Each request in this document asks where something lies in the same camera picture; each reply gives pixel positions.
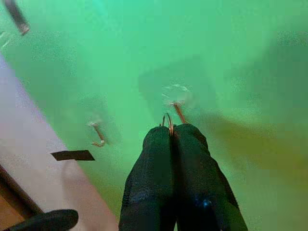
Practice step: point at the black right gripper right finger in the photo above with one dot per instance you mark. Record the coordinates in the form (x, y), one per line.
(204, 180)

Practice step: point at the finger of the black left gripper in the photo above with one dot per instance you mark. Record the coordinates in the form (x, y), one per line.
(48, 220)

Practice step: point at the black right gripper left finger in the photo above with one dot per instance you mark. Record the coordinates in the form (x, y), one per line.
(149, 180)

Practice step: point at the metal wall hook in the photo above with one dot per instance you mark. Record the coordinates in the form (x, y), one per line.
(98, 133)
(179, 113)

